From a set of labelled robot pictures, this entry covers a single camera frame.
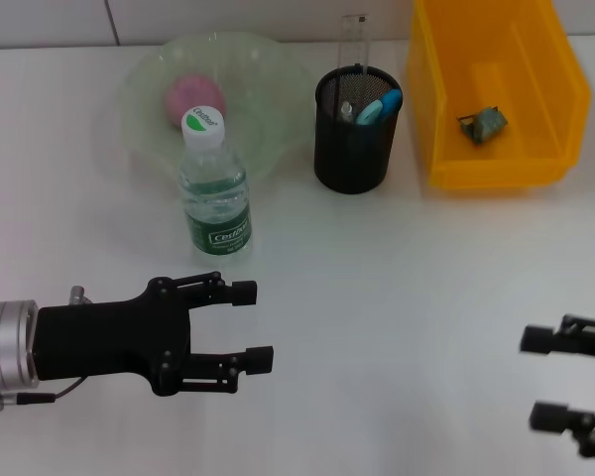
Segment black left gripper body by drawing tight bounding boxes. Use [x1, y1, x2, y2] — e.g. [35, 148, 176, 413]
[35, 276, 193, 397]

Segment clear green-label water bottle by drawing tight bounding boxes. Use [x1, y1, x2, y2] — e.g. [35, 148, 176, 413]
[178, 104, 255, 269]

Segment pink peach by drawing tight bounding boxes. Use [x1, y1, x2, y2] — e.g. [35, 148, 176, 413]
[164, 73, 226, 131]

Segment blue teal scissors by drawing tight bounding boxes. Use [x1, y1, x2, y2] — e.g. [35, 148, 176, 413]
[354, 88, 404, 126]

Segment clear plastic ruler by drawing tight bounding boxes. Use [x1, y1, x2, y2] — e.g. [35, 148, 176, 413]
[332, 14, 373, 120]

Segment black mesh pen holder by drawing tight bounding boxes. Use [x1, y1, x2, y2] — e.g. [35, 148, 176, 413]
[312, 65, 406, 194]

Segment green glass fruit plate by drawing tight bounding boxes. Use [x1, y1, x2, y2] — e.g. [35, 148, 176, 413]
[117, 30, 318, 189]

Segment yellow plastic bin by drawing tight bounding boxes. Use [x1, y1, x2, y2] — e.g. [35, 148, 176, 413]
[407, 0, 592, 190]

